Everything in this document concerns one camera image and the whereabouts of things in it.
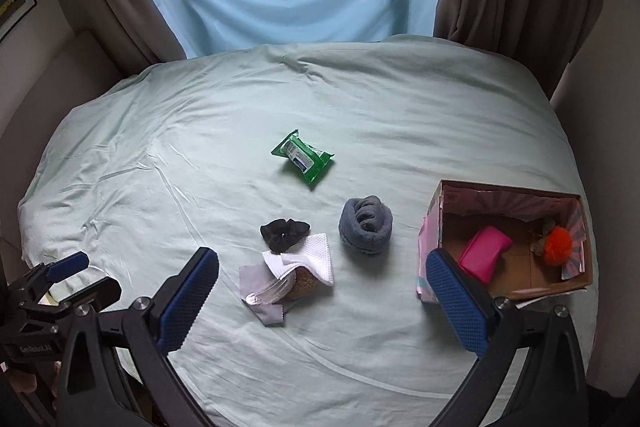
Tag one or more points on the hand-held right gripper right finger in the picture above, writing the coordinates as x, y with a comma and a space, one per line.
457, 302

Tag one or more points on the pink pouch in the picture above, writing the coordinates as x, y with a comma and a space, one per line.
484, 254

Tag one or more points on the pale green bed sheet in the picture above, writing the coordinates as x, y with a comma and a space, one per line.
200, 147

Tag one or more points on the small beige plush charm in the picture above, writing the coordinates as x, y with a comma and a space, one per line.
541, 243

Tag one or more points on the cardboard box with pink print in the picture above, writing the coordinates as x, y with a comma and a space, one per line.
525, 267

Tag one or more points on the framed wall picture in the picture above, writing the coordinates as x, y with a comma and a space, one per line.
15, 2

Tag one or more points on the white textured cloth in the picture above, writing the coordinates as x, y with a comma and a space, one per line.
312, 259

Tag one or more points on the brown scouring sponge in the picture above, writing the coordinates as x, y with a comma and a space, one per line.
301, 286

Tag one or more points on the grey microfibre cloth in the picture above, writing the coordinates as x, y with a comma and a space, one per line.
265, 312

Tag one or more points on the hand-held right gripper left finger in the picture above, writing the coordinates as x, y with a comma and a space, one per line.
192, 292

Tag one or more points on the green wet wipes packet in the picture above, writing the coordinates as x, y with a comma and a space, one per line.
302, 157

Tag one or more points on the orange pom-pom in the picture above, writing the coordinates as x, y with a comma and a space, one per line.
557, 245

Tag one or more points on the rolled grey towel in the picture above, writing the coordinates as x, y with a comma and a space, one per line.
367, 224

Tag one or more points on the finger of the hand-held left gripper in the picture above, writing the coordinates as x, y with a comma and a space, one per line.
65, 267
97, 294

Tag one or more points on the black scrunchie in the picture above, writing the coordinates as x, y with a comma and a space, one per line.
285, 232

